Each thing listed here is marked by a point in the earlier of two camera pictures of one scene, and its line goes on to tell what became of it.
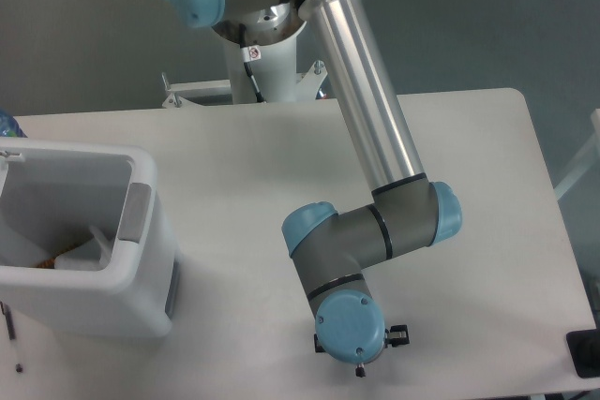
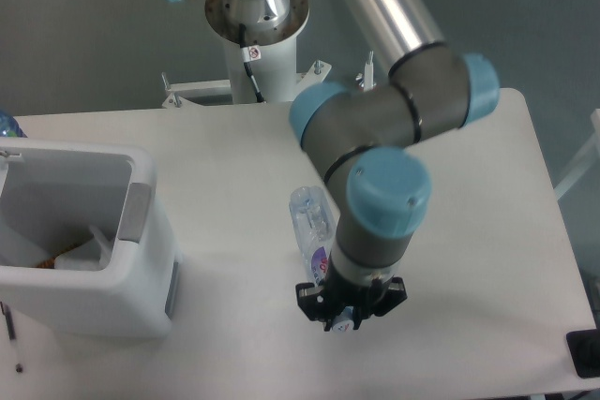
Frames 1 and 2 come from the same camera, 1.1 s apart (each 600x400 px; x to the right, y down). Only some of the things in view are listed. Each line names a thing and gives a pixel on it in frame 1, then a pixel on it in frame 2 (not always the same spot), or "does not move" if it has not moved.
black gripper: [397, 335] to [341, 292]
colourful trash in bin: [50, 263] does not move
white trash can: [52, 191] does not move
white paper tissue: [94, 255] does not move
